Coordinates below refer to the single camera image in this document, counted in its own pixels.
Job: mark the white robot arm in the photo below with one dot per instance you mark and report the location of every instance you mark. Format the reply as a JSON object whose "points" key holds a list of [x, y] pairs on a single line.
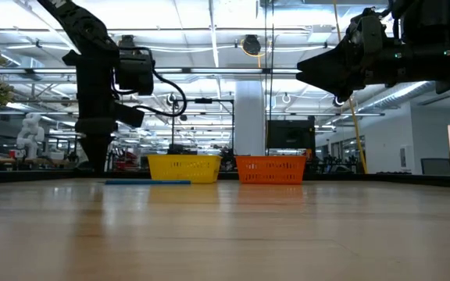
{"points": [[29, 136]]}

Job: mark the silver ventilation duct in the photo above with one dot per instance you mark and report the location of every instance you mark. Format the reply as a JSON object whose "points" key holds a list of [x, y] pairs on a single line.
{"points": [[404, 95]]}

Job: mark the long ceiling light bar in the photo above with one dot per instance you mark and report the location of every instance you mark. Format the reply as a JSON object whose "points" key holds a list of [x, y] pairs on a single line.
{"points": [[225, 70]]}

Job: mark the blue pencil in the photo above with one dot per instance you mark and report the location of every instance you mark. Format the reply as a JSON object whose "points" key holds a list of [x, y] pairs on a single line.
{"points": [[147, 182]]}

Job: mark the red equipment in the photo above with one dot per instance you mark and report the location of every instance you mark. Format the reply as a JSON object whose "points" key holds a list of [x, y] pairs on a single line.
{"points": [[126, 161]]}

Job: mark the yellow plastic basket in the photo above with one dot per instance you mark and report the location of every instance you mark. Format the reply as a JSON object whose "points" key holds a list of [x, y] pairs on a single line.
{"points": [[184, 169]]}

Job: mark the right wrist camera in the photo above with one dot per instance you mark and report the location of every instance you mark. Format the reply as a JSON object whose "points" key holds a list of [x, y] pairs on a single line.
{"points": [[367, 35]]}

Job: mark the black gantry frame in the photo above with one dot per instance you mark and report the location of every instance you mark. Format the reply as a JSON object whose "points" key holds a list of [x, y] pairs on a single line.
{"points": [[203, 100]]}

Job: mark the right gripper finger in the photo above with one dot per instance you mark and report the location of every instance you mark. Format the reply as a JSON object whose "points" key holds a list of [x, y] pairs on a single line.
{"points": [[330, 66], [342, 89]]}

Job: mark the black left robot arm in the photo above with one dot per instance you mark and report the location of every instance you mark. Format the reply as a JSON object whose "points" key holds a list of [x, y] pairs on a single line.
{"points": [[92, 78]]}

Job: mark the orange plastic basket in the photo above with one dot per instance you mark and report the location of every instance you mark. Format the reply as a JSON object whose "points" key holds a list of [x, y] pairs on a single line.
{"points": [[270, 170]]}

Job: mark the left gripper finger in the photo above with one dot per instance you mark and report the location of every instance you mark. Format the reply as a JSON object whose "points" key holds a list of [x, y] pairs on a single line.
{"points": [[97, 152]]}

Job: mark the black monitor screen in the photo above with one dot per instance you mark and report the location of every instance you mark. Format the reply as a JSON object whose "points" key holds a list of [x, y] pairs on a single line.
{"points": [[291, 134]]}

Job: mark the black metal table frame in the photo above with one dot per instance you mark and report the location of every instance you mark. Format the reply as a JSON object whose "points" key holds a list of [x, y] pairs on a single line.
{"points": [[326, 176]]}

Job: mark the white building column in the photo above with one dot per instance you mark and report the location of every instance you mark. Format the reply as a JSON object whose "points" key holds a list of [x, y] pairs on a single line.
{"points": [[250, 117]]}

